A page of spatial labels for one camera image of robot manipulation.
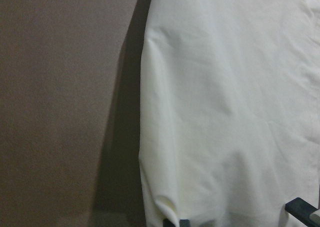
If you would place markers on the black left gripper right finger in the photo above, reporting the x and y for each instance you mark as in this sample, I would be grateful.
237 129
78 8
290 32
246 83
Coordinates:
304 212

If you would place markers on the cream long-sleeve cat shirt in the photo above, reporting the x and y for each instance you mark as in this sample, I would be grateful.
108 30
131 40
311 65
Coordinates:
229 111

